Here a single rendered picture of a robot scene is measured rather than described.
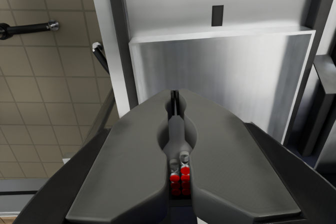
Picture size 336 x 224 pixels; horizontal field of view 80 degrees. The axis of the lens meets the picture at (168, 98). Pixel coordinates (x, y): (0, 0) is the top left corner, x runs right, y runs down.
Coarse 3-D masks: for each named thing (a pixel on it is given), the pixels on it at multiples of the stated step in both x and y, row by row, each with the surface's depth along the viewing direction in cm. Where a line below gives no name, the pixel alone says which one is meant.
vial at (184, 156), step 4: (180, 152) 44; (184, 152) 43; (180, 156) 43; (184, 156) 42; (188, 156) 43; (180, 160) 42; (184, 160) 41; (188, 160) 42; (180, 164) 41; (184, 164) 41; (188, 164) 41; (180, 168) 41; (184, 168) 40; (188, 168) 40; (184, 172) 41; (188, 172) 41
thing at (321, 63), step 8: (328, 16) 30; (328, 24) 30; (328, 32) 31; (320, 40) 32; (328, 40) 32; (320, 48) 32; (328, 48) 32; (320, 56) 33; (328, 56) 33; (320, 64) 32; (328, 64) 32; (320, 72) 32; (328, 72) 31; (320, 80) 31; (328, 80) 31; (328, 88) 30
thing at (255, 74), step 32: (224, 32) 30; (256, 32) 29; (288, 32) 28; (160, 64) 34; (192, 64) 34; (224, 64) 34; (256, 64) 34; (288, 64) 34; (224, 96) 37; (256, 96) 37; (288, 96) 35
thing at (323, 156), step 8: (328, 112) 37; (328, 120) 37; (328, 128) 37; (320, 136) 39; (328, 136) 37; (320, 144) 39; (328, 144) 43; (312, 152) 42; (320, 152) 39; (328, 152) 44; (304, 160) 44; (312, 160) 42; (320, 160) 45; (328, 160) 45; (320, 168) 46; (328, 168) 46
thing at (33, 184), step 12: (0, 180) 55; (12, 180) 54; (24, 180) 54; (36, 180) 54; (0, 192) 51; (12, 192) 51; (24, 192) 51; (0, 204) 49; (12, 204) 48; (24, 204) 48; (0, 216) 48; (12, 216) 48
